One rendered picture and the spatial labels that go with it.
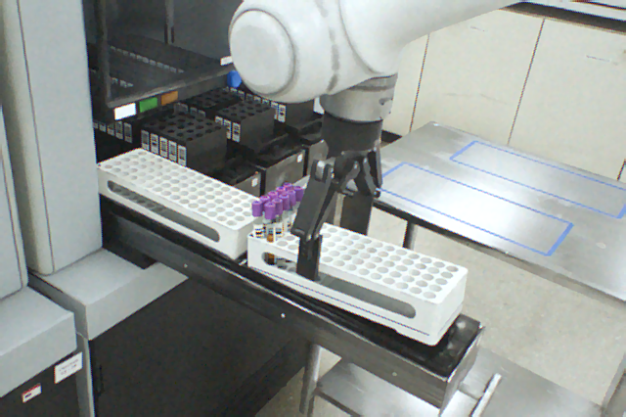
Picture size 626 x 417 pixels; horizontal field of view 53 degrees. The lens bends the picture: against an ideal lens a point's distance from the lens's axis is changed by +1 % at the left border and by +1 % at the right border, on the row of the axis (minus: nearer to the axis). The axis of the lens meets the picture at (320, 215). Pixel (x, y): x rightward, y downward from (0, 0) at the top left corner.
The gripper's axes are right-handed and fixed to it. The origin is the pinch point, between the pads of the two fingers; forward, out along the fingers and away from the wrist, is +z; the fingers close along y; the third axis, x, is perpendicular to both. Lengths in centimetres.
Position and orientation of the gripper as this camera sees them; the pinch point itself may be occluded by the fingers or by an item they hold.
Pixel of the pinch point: (334, 248)
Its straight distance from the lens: 87.4
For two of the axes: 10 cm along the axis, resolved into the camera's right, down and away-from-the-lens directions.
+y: 5.4, -3.7, 7.6
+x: -8.4, -3.5, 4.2
